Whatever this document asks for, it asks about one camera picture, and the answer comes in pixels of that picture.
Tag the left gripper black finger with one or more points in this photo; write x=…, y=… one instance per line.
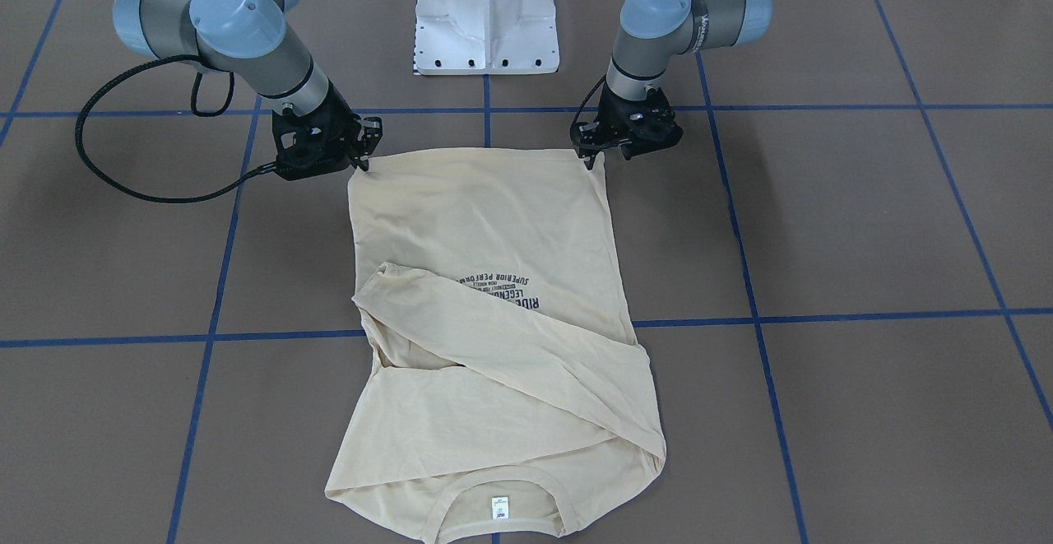
x=590, y=140

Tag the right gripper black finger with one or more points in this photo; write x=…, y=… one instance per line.
x=368, y=132

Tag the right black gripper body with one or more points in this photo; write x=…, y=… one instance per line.
x=339, y=118

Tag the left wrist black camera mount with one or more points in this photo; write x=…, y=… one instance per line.
x=648, y=126

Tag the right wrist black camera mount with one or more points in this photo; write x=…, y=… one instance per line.
x=295, y=159

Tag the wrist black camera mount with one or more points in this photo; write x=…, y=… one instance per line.
x=295, y=159
x=648, y=126

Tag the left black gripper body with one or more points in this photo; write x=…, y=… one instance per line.
x=607, y=113

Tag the white pedestal column base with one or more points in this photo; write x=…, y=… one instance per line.
x=486, y=37

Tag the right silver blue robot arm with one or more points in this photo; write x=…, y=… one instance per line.
x=250, y=38

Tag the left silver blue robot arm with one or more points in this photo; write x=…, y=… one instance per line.
x=970, y=56

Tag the cream long sleeve shirt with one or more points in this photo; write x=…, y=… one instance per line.
x=508, y=391

